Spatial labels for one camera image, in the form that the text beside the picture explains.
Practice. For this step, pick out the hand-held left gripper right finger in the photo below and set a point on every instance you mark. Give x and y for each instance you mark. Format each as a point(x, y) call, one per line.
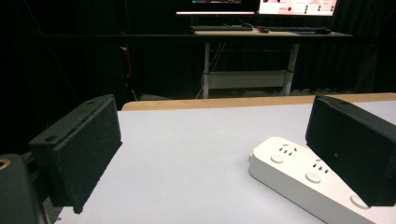
point(351, 146)

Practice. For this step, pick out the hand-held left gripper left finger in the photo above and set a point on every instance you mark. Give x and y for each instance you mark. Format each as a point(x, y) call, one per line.
point(81, 149)

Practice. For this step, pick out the white power strip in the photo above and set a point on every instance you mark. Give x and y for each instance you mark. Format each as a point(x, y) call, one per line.
point(299, 174)

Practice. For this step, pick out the black computer mouse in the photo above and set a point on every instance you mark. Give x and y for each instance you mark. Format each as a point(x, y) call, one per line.
point(322, 30)
point(264, 30)

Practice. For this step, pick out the black keyboard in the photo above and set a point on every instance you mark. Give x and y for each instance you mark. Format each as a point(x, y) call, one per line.
point(291, 28)
point(221, 28)

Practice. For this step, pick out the desk with white legs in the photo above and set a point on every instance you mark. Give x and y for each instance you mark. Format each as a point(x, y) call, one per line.
point(249, 59)

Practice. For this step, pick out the computer monitor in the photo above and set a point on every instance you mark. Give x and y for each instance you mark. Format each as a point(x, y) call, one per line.
point(214, 6)
point(297, 6)

